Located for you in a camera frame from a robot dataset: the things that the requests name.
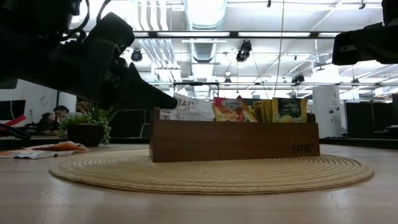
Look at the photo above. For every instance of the round woven beige placemat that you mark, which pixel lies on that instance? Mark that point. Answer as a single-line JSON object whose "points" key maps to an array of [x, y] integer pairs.
{"points": [[186, 177]]}

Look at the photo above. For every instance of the round black ceiling lamp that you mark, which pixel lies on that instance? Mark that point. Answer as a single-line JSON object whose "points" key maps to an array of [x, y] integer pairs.
{"points": [[136, 55]]}

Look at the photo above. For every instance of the red object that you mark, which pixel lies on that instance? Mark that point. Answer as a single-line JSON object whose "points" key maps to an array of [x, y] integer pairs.
{"points": [[15, 120]]}

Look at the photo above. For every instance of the black overhead beam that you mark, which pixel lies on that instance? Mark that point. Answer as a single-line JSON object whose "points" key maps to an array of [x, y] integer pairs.
{"points": [[186, 34]]}

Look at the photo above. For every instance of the black monitor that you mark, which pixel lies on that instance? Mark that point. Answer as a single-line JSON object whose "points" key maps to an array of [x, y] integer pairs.
{"points": [[12, 109]]}

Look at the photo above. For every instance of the person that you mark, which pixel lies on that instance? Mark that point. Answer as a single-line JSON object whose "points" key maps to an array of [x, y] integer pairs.
{"points": [[81, 107], [60, 112], [46, 122]]}

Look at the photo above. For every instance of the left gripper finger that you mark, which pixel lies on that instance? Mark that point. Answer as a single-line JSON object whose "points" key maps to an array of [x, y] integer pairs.
{"points": [[143, 96]]}

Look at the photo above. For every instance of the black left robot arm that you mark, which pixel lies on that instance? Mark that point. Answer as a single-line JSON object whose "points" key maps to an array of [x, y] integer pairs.
{"points": [[28, 40]]}

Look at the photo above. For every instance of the brown wooden tea box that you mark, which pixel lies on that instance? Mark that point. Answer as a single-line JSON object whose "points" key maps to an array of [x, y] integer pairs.
{"points": [[233, 140]]}

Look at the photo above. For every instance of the black aluminium table frame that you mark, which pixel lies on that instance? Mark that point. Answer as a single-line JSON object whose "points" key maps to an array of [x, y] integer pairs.
{"points": [[130, 140]]}

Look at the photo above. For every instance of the white orange tea packet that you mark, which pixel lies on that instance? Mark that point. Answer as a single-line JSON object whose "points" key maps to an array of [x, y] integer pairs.
{"points": [[31, 154], [192, 112], [60, 146]]}

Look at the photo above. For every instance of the potted green succulent plant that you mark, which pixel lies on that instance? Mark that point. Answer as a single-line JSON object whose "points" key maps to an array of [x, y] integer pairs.
{"points": [[87, 130]]}

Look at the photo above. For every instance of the white column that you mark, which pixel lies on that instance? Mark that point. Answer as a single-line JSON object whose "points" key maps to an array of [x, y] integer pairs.
{"points": [[326, 112]]}

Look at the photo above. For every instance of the silver ventilation duct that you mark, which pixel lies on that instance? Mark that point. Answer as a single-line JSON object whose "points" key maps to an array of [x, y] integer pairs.
{"points": [[203, 25]]}

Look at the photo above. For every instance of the black ceiling spotlight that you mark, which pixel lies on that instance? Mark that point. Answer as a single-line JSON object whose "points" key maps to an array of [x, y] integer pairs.
{"points": [[244, 51], [298, 78]]}

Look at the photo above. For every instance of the black tea packets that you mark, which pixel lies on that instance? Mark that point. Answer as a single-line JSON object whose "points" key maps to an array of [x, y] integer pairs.
{"points": [[252, 114]]}

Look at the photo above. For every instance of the black partition panel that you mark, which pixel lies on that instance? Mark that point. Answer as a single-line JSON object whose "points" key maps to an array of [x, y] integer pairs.
{"points": [[130, 123], [373, 115]]}

